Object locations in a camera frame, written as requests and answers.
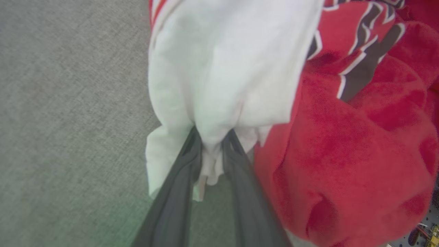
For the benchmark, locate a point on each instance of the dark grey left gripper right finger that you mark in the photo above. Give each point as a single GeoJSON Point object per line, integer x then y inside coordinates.
{"type": "Point", "coordinates": [252, 209]}

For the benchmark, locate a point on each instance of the red and white sports jersey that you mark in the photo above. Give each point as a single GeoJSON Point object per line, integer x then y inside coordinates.
{"type": "Point", "coordinates": [343, 154]}

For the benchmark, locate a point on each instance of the white cloth garment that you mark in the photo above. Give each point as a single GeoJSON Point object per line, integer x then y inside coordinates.
{"type": "Point", "coordinates": [68, 103]}

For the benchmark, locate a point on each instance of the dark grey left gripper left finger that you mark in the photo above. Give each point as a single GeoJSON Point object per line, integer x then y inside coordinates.
{"type": "Point", "coordinates": [171, 206]}

